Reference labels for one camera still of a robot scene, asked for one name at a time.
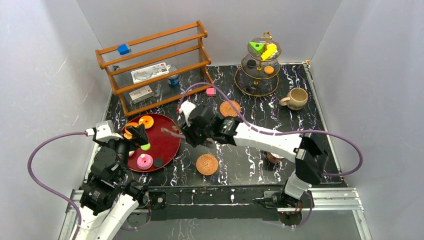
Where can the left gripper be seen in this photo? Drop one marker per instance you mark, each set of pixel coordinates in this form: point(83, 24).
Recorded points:
point(129, 142)

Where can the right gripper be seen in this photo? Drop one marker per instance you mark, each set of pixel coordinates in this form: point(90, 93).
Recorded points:
point(188, 132)

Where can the metal tongs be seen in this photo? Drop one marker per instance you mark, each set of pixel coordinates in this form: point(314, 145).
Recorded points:
point(205, 143)

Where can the dark red round tray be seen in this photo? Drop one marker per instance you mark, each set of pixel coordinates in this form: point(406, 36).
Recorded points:
point(162, 145)

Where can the black sandwich cookie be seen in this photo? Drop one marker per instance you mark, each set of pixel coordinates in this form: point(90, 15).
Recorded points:
point(158, 163)
point(251, 63)

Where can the round biscuit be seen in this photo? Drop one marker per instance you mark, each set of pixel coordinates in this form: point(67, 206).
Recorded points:
point(268, 70)

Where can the green cake wedge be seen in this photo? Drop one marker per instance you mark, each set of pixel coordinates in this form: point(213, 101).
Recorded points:
point(256, 48)

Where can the yellow cake slice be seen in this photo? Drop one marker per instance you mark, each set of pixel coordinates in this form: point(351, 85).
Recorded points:
point(270, 51)

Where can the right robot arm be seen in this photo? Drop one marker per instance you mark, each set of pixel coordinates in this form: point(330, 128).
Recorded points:
point(309, 158)

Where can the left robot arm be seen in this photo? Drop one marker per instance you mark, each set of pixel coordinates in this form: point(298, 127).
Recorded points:
point(107, 199)

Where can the orange donut left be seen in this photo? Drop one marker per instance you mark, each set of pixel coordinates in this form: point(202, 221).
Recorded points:
point(129, 126)

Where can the orange donut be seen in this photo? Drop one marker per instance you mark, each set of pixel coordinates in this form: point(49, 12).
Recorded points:
point(147, 121)
point(129, 126)

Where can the green macaron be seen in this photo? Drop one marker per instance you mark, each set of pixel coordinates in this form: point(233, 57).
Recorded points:
point(145, 147)

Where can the orange donut right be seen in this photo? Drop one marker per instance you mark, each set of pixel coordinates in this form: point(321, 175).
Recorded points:
point(147, 121)

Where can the pink donut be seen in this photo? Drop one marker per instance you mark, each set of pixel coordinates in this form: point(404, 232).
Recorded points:
point(144, 161)

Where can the near woven coaster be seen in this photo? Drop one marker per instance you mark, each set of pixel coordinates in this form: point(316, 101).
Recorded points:
point(207, 164)

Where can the woven coaster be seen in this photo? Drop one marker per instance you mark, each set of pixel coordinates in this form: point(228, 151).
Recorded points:
point(230, 108)
point(207, 164)

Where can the small white box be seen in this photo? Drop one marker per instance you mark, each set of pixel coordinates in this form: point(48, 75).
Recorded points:
point(141, 94)

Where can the far woven coaster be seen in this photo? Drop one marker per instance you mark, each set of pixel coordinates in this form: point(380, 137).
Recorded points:
point(230, 108)

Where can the pink eraser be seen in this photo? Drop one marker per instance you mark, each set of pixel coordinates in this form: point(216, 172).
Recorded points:
point(211, 92)

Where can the blue jar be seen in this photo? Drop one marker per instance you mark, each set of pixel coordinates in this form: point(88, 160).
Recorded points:
point(174, 80)

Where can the white flat package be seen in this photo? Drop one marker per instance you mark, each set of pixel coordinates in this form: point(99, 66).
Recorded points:
point(150, 72)

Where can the wooden three-tier shelf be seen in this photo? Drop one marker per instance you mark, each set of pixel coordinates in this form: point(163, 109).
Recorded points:
point(181, 47)

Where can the pink white mug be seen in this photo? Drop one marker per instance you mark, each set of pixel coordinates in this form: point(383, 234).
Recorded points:
point(273, 158)

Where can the glass three-tier dessert stand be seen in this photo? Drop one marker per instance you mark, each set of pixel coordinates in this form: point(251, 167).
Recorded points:
point(253, 81)

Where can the blue block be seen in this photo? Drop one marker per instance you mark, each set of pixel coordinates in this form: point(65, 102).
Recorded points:
point(123, 49)

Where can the beige mug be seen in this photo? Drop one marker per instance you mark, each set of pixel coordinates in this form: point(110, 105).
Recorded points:
point(296, 99)

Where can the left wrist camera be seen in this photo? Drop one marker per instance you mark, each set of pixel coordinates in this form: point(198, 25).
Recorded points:
point(103, 132)

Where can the black base frame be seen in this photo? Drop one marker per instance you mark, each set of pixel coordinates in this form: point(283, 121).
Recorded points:
point(212, 202)

